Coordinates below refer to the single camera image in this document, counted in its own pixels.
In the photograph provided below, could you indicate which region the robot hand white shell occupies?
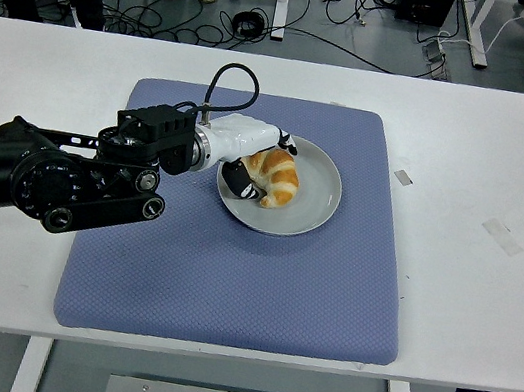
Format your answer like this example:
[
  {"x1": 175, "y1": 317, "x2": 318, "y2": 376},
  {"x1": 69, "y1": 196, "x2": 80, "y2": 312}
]
[{"x1": 190, "y1": 107, "x2": 305, "y2": 209}]

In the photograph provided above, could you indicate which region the croissant bread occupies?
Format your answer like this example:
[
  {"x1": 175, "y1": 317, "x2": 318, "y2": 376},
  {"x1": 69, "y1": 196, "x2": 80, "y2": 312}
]
[{"x1": 232, "y1": 141, "x2": 306, "y2": 214}]

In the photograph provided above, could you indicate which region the grey round plate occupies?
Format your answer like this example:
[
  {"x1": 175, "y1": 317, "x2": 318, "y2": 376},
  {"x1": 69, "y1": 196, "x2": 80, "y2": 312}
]
[{"x1": 207, "y1": 123, "x2": 352, "y2": 246}]

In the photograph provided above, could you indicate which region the blue quilted mat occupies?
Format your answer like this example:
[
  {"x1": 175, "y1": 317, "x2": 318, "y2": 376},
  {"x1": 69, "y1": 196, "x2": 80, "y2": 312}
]
[{"x1": 49, "y1": 62, "x2": 440, "y2": 386}]

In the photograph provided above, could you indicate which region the small grey tape piece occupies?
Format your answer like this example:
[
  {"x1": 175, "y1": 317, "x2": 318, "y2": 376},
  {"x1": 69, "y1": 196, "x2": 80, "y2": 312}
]
[{"x1": 392, "y1": 168, "x2": 416, "y2": 187}]

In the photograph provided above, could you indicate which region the grey floor socket box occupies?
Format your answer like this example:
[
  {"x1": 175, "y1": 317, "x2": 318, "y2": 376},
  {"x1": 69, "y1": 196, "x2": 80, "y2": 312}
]
[{"x1": 416, "y1": 38, "x2": 457, "y2": 84}]

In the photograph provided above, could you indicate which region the black equipment box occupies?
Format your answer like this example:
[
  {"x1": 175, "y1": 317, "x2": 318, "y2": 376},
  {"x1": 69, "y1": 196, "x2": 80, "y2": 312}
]
[{"x1": 393, "y1": 0, "x2": 458, "y2": 30}]

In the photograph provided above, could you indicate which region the large translucent tape piece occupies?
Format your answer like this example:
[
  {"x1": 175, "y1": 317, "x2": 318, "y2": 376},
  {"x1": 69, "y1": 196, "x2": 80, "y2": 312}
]
[{"x1": 477, "y1": 216, "x2": 524, "y2": 260}]

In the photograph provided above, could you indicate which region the coiled black cable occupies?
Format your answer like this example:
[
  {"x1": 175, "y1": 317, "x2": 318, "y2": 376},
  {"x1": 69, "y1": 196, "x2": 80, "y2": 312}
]
[{"x1": 230, "y1": 8, "x2": 268, "y2": 41}]

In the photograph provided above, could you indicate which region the long black floor cable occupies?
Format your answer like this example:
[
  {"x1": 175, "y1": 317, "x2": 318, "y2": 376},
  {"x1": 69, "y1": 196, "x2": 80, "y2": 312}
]
[{"x1": 92, "y1": 0, "x2": 409, "y2": 82}]

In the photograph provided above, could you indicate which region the white desk frame foot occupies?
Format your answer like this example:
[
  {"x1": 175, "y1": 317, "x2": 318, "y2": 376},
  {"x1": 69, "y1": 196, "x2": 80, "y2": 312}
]
[{"x1": 450, "y1": 0, "x2": 501, "y2": 71}]

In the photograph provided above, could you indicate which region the white cable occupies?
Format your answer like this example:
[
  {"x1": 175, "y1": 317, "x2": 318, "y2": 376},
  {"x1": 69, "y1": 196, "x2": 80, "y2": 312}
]
[{"x1": 434, "y1": 0, "x2": 524, "y2": 68}]

